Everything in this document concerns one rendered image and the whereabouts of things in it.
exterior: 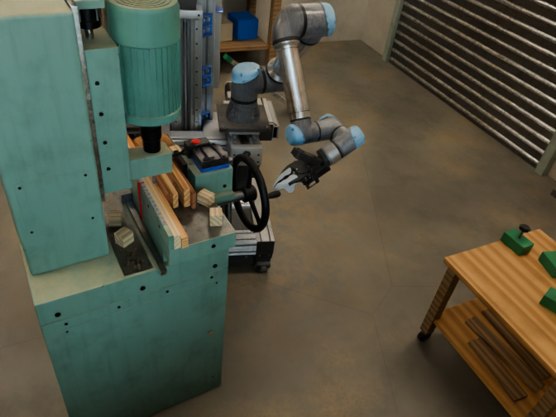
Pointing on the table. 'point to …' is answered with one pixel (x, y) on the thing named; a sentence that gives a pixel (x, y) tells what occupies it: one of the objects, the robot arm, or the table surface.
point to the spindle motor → (148, 58)
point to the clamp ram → (183, 165)
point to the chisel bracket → (150, 162)
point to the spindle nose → (150, 138)
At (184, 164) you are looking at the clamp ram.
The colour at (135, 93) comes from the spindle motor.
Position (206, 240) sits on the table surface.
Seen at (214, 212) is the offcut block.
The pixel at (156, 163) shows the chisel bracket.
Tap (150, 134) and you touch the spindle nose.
